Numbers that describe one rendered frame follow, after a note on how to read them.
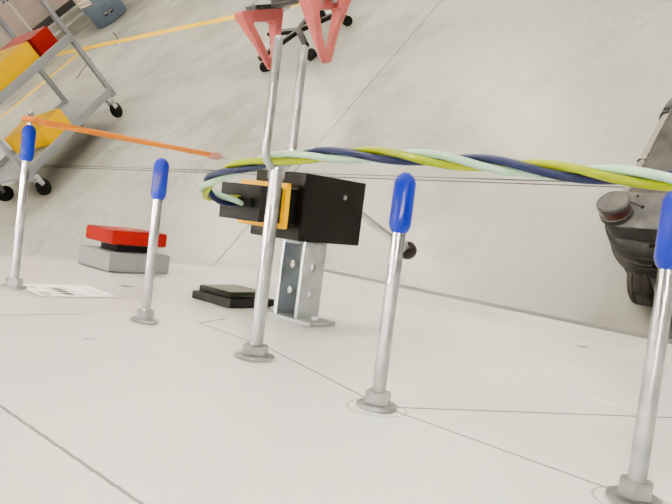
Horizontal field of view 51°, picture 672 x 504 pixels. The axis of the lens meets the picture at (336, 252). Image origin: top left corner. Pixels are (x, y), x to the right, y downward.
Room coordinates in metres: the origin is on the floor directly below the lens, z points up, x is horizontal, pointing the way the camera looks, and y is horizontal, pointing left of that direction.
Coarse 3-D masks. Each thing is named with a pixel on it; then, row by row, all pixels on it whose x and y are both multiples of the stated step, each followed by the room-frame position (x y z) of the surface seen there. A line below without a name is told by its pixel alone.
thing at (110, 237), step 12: (96, 228) 0.56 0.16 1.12; (108, 228) 0.55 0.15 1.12; (120, 228) 0.56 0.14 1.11; (132, 228) 0.58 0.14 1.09; (96, 240) 0.56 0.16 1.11; (108, 240) 0.54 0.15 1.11; (120, 240) 0.53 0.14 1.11; (132, 240) 0.54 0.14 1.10; (144, 240) 0.54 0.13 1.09; (144, 252) 0.55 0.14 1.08
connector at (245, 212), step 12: (228, 192) 0.36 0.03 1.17; (240, 192) 0.36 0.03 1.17; (252, 192) 0.35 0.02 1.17; (264, 192) 0.35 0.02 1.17; (252, 204) 0.35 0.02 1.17; (264, 204) 0.35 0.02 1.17; (228, 216) 0.36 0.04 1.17; (240, 216) 0.35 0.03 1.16; (252, 216) 0.34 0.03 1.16; (288, 216) 0.35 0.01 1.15
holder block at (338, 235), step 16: (288, 176) 0.37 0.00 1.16; (304, 176) 0.36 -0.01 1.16; (320, 176) 0.37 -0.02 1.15; (304, 192) 0.36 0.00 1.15; (320, 192) 0.36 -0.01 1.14; (336, 192) 0.37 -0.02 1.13; (352, 192) 0.38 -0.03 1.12; (304, 208) 0.35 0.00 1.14; (320, 208) 0.36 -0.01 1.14; (336, 208) 0.37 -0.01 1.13; (352, 208) 0.37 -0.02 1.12; (288, 224) 0.36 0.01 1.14; (304, 224) 0.35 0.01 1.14; (320, 224) 0.36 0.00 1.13; (336, 224) 0.36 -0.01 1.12; (352, 224) 0.37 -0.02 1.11; (304, 240) 0.35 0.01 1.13; (320, 240) 0.36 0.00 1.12; (336, 240) 0.36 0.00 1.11; (352, 240) 0.37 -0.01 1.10
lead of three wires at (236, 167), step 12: (276, 156) 0.28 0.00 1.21; (228, 168) 0.30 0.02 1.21; (240, 168) 0.30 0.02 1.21; (252, 168) 0.29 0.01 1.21; (264, 168) 0.29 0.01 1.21; (204, 180) 0.32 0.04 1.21; (216, 180) 0.31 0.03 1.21; (204, 192) 0.33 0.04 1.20; (216, 192) 0.34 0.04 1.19; (228, 204) 0.35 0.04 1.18; (240, 204) 0.35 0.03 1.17
